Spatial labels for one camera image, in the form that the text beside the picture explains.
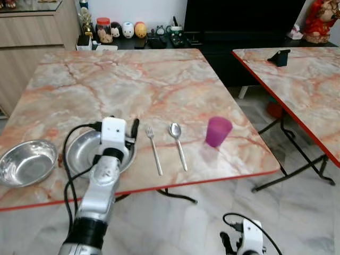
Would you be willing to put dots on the yellow egg figurine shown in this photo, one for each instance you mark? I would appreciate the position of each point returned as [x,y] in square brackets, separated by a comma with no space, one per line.
[141,30]

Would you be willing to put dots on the steel spoon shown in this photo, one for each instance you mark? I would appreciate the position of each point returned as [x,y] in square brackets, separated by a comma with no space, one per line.
[175,131]

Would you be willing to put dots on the white egg figurine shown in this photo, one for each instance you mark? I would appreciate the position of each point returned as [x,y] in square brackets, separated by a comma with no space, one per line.
[128,30]

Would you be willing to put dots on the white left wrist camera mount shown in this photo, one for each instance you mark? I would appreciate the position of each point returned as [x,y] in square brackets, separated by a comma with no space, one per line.
[113,132]

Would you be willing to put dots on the black and white figurine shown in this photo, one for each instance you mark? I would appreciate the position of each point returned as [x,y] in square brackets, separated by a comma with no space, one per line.
[116,30]

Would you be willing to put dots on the red lidded snack jar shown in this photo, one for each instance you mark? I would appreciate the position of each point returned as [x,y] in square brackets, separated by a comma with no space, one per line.
[104,33]

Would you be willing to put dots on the shallow steel plate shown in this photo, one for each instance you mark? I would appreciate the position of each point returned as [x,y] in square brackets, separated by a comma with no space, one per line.
[85,151]

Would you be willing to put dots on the white furniture leg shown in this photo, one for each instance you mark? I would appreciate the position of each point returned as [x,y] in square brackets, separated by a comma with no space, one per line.
[245,92]

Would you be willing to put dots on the white box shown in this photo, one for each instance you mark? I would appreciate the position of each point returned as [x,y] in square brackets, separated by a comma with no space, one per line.
[84,43]

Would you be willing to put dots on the steel fork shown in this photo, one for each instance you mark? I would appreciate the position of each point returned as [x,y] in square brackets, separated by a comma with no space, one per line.
[154,154]

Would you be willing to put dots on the green and white mug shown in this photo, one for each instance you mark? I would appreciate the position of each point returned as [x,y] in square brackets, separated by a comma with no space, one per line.
[176,32]

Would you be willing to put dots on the black remote control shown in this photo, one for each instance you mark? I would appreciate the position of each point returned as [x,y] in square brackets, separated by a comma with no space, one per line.
[155,41]

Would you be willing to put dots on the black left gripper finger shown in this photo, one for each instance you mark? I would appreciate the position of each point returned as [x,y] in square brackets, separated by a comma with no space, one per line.
[135,129]

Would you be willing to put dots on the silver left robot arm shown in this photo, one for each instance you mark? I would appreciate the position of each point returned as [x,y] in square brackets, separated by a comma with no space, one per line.
[101,186]

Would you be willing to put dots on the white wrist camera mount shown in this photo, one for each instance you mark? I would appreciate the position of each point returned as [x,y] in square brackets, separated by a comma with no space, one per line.
[252,239]
[113,132]

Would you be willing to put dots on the red stool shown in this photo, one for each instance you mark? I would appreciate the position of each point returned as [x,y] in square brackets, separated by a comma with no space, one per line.
[273,110]

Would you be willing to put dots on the purple plastic cup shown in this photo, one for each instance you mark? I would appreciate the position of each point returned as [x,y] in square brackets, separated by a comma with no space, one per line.
[218,133]

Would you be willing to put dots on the red laughing buddha statue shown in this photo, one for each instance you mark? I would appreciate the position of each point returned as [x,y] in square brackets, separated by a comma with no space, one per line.
[319,24]

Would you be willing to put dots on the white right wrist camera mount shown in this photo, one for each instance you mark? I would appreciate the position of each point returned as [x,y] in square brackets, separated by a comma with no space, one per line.
[252,239]

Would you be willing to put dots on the deep steel bowl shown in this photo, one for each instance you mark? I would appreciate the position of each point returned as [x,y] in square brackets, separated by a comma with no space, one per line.
[26,164]

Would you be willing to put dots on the black television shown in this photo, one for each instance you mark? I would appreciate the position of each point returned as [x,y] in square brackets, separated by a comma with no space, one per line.
[244,15]

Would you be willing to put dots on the black phone stand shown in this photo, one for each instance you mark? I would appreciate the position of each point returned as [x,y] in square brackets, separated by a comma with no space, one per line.
[280,57]

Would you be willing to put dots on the light wooden cabinet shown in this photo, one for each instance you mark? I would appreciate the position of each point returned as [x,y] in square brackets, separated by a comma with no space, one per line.
[32,32]

